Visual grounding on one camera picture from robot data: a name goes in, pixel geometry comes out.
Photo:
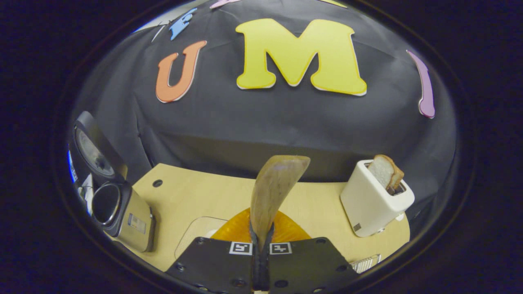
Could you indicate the computer monitor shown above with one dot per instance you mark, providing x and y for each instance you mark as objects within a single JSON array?
[{"x": 72, "y": 167}]

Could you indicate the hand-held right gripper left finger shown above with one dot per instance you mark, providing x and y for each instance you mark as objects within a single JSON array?
[{"x": 212, "y": 265}]

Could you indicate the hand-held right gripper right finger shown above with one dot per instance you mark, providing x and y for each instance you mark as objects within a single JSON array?
[{"x": 310, "y": 265}]

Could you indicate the brown bread slice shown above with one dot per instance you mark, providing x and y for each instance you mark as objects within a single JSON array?
[{"x": 384, "y": 171}]

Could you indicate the white toaster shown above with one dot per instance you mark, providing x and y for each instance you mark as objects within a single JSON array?
[{"x": 367, "y": 208}]

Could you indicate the clear glass chopstick holder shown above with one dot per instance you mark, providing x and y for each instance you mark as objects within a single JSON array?
[{"x": 365, "y": 263}]

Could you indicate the white side table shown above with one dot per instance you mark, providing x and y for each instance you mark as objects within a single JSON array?
[{"x": 86, "y": 194}]

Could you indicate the black backdrop cloth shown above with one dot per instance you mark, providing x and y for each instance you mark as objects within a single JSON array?
[{"x": 261, "y": 122}]

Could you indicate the black and beige rice cooker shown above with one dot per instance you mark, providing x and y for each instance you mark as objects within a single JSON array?
[{"x": 130, "y": 220}]

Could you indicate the clear glass dish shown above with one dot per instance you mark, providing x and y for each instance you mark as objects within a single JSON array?
[{"x": 196, "y": 232}]

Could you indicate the wooden spoon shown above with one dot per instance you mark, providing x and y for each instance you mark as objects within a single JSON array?
[{"x": 273, "y": 183}]

